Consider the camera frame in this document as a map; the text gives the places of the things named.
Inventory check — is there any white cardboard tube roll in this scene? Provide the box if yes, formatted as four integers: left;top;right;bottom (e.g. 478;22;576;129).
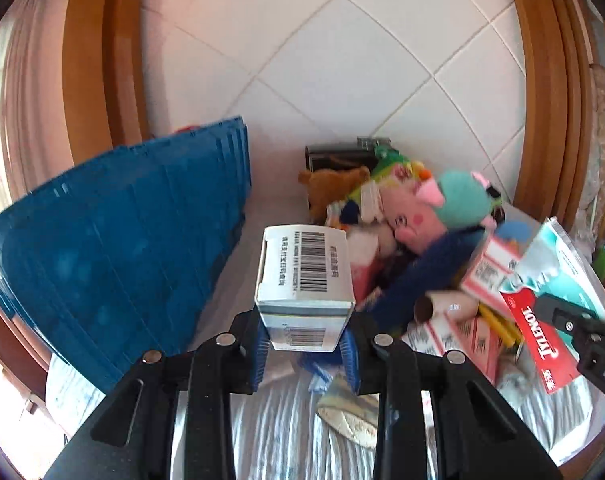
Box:
413;289;479;323

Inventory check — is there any white barcode carton box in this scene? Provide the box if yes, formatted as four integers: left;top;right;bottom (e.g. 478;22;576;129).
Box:
254;224;356;353

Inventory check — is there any Tylenol red white pouch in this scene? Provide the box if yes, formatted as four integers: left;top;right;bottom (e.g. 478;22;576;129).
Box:
499;218;605;394

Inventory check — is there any yellow marker pen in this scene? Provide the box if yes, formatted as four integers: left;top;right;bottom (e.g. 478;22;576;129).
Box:
478;304;524;354

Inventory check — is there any pink white medicine box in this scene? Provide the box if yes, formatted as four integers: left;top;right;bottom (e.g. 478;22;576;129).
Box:
460;235;521;318

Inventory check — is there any dark blue fuzzy brush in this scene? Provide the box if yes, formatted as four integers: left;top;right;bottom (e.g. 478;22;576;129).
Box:
368;226;485;332

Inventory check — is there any blue plastic crate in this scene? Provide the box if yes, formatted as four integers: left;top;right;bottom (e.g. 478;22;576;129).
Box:
0;117;252;392

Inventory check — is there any pink pig plush toy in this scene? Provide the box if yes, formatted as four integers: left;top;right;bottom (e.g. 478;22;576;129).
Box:
380;170;505;255

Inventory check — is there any green yellow plush toy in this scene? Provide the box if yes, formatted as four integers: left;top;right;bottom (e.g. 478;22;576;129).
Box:
346;145;433;205

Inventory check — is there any brown teddy bear plush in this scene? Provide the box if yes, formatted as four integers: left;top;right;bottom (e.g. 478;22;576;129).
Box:
298;166;370;224

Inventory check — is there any black box at wall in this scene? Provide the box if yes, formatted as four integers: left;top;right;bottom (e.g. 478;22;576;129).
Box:
305;142;379;171

